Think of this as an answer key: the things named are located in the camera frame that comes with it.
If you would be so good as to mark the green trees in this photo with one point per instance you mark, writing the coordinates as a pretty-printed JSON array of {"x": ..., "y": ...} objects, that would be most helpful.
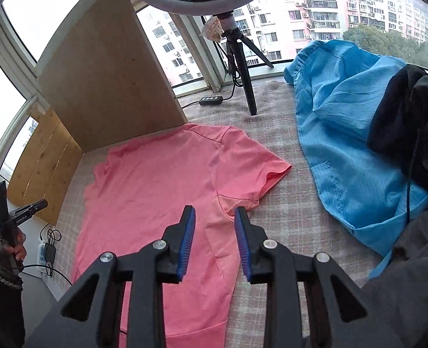
[{"x": 380, "y": 40}]

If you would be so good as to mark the grey garment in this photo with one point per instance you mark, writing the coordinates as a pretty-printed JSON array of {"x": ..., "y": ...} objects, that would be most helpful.
[{"x": 416, "y": 261}]

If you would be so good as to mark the red and white tag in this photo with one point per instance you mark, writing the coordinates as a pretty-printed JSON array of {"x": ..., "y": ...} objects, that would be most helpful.
[{"x": 212, "y": 29}]

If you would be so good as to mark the black power adapter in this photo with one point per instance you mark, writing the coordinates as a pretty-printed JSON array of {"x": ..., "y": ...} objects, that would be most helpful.
[{"x": 49, "y": 252}]

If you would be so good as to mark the pine wood panel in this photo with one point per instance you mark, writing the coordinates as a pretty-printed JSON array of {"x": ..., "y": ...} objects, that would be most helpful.
[{"x": 43, "y": 166}]

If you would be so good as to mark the person's left hand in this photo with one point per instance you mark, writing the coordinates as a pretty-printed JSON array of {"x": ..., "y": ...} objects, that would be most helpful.
[{"x": 14, "y": 252}]

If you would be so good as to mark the white power strip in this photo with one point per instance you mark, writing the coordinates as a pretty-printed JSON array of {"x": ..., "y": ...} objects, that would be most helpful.
[{"x": 41, "y": 261}]

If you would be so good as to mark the pink t-shirt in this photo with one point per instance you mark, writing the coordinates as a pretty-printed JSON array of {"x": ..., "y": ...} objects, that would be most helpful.
[{"x": 163, "y": 174}]

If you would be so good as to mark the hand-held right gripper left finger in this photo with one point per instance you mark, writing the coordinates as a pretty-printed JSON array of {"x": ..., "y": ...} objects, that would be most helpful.
[{"x": 187, "y": 243}]

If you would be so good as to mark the black tripod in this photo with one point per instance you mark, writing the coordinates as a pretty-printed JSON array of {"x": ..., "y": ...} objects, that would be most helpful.
[{"x": 248, "y": 90}]

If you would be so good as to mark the black garment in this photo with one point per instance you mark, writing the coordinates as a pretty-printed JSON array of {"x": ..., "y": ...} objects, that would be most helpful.
[{"x": 398, "y": 116}]

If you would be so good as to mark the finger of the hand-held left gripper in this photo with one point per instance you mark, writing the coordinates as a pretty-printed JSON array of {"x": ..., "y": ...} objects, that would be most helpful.
[{"x": 29, "y": 210}]

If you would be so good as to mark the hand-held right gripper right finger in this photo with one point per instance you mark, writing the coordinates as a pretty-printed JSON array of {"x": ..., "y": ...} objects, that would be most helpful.
[{"x": 242, "y": 246}]

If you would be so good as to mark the blue garment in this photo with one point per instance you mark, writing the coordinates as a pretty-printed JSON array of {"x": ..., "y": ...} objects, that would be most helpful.
[{"x": 337, "y": 134}]

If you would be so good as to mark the light wooden board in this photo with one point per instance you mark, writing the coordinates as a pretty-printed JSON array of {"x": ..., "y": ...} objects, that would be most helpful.
[{"x": 108, "y": 79}]

